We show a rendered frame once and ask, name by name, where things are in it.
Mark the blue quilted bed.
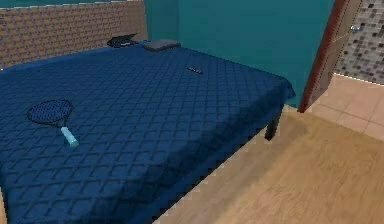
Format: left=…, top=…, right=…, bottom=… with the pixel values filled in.
left=0, top=0, right=297, bottom=224

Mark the black laptop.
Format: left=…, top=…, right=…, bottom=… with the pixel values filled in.
left=106, top=32, right=140, bottom=49

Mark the black tennis racket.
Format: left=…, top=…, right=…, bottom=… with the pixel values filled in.
left=26, top=99, right=80, bottom=148

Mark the brown room door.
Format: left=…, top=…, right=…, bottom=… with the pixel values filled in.
left=297, top=0, right=365, bottom=114

